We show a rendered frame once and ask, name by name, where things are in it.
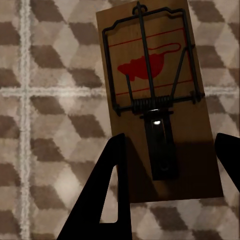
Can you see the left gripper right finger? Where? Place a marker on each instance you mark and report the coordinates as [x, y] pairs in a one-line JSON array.
[[227, 148]]

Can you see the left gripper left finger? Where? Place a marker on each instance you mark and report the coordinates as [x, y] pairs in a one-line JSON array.
[[83, 221]]

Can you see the mousetrap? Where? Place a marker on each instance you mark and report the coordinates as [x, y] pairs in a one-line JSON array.
[[156, 97]]

